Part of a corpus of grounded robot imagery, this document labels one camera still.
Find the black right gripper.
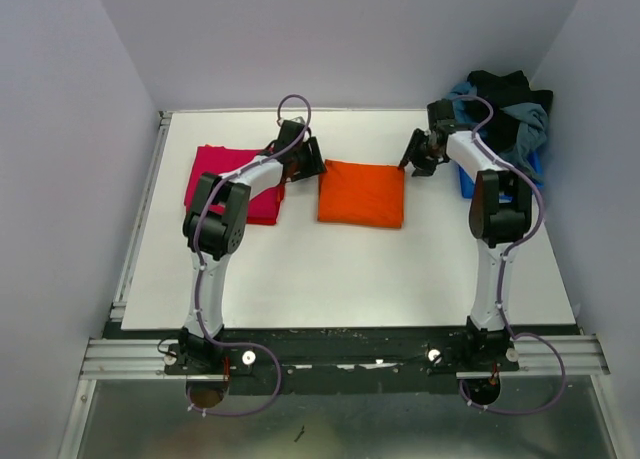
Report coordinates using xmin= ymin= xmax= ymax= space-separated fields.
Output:
xmin=397 ymin=128 xmax=442 ymax=179

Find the orange t-shirt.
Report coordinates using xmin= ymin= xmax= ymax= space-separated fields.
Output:
xmin=317 ymin=160 xmax=405 ymax=229

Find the pink t-shirt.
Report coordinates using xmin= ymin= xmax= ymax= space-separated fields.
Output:
xmin=184 ymin=145 xmax=281 ymax=221

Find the red t-shirt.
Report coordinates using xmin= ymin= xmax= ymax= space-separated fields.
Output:
xmin=184 ymin=177 xmax=285 ymax=226

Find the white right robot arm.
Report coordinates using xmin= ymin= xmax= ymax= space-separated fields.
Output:
xmin=398 ymin=95 xmax=544 ymax=339

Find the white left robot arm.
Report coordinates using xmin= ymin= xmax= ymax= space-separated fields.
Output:
xmin=178 ymin=120 xmax=326 ymax=374

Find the blue plastic bin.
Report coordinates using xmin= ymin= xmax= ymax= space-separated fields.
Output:
xmin=458 ymin=148 xmax=546 ymax=200

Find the black crumpled t-shirt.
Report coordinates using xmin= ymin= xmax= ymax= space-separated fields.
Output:
xmin=452 ymin=70 xmax=554 ymax=155

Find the grey-blue crumpled t-shirt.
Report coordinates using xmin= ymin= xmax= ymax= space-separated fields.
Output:
xmin=446 ymin=81 xmax=549 ymax=183

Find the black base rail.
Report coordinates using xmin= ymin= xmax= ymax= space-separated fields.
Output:
xmin=164 ymin=326 xmax=519 ymax=395

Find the aluminium frame rail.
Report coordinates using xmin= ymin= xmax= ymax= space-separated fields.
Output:
xmin=80 ymin=336 xmax=610 ymax=380

